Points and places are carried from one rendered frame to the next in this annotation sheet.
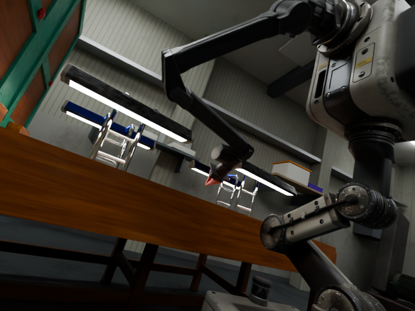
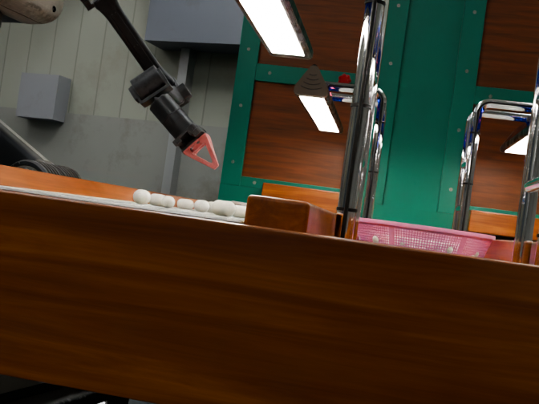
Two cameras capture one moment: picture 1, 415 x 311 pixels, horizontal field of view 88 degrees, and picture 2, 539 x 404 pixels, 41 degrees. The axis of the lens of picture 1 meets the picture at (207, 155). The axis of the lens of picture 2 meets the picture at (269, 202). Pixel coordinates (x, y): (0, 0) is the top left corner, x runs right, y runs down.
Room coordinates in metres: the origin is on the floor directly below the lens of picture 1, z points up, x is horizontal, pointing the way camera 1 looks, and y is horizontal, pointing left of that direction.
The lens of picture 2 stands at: (2.13, -1.17, 0.75)
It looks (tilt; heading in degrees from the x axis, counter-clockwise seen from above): 1 degrees up; 131
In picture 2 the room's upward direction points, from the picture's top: 8 degrees clockwise
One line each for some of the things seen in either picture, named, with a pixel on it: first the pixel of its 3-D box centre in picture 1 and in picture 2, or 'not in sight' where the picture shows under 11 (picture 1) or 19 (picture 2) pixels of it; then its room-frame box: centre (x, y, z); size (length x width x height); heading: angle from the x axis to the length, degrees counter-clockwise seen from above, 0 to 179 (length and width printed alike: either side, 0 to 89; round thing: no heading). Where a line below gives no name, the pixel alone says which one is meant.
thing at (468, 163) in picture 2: (105, 150); (496, 190); (1.35, 0.62, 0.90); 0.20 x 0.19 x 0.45; 122
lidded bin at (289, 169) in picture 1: (289, 174); not in sight; (3.47, -1.43, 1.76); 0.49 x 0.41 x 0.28; 110
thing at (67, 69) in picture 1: (138, 109); (323, 103); (0.94, 0.38, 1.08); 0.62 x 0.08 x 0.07; 122
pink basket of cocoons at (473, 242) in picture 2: not in sight; (419, 251); (1.47, 0.05, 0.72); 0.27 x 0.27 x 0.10
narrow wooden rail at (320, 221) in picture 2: not in sight; (338, 244); (1.27, 0.07, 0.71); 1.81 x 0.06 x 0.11; 122
